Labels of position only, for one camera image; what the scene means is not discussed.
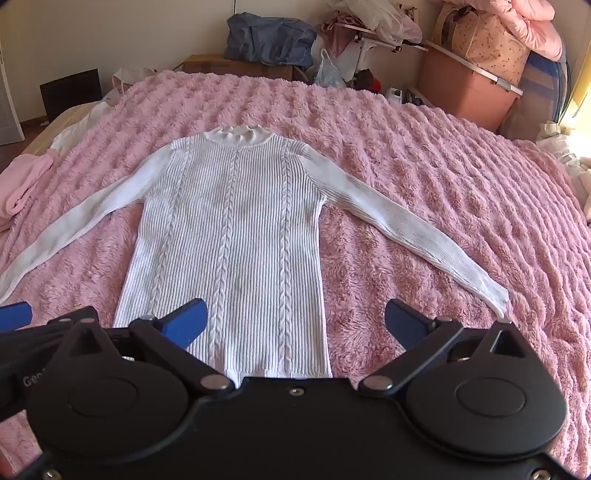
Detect white tote bag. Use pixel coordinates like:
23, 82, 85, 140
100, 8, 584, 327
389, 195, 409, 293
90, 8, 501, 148
112, 67, 158, 95

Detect clear plastic bag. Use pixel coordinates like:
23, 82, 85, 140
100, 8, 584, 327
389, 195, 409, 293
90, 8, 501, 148
325, 0, 423, 45

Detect white plastic bag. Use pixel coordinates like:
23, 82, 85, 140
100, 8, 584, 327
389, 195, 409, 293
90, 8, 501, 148
314, 48, 346, 88

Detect brown cardboard box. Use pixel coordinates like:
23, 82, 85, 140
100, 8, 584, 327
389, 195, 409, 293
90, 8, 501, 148
177, 54, 296, 83

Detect beige floral bag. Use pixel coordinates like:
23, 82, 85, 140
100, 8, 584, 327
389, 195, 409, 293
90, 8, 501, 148
436, 4, 532, 86

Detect white metal rack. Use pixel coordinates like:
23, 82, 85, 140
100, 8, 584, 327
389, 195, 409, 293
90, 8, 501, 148
332, 21, 525, 97

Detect white door frame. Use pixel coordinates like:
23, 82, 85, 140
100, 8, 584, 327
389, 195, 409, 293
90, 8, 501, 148
0, 46, 26, 147

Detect blue duffel bag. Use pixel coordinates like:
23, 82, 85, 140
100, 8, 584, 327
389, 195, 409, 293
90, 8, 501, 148
225, 12, 318, 70

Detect white crumpled cloth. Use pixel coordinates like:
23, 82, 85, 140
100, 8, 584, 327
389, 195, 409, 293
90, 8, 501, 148
536, 121, 591, 213

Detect black flat board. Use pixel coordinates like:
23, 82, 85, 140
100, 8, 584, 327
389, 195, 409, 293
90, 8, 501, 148
39, 68, 102, 121

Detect white ribbed knit sweater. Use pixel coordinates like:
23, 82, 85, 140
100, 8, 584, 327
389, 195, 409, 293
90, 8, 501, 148
0, 126, 511, 381

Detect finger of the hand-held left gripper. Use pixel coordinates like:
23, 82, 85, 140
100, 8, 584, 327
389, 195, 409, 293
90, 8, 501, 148
0, 302, 100, 354

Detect pink garment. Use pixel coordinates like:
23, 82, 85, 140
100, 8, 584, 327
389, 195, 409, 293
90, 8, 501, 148
0, 154, 55, 232

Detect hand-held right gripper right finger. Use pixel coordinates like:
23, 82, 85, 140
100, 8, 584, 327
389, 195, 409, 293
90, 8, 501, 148
359, 299, 536, 400

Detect pink quilted comforter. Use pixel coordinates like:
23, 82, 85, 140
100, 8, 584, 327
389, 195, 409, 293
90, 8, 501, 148
434, 0, 564, 63

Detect dark red clothes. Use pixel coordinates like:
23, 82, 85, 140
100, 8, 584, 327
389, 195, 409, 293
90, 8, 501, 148
353, 68, 384, 92

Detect pink fluffy blanket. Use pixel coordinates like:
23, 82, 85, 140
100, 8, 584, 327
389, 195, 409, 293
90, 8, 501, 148
0, 70, 591, 478

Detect pink storage box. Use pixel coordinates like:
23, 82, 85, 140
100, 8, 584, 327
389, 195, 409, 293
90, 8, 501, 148
418, 44, 520, 134

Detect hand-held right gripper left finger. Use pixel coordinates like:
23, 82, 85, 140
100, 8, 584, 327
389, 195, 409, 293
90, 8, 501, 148
60, 298, 235, 400

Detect white power strip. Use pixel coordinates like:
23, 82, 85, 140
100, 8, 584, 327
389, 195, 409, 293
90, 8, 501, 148
385, 87, 423, 106

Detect pink hanging cloth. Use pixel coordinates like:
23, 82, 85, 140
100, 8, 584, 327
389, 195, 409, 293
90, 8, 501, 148
320, 11, 358, 58

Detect striped storage bag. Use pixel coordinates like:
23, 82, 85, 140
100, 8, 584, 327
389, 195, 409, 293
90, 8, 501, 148
501, 51, 566, 141

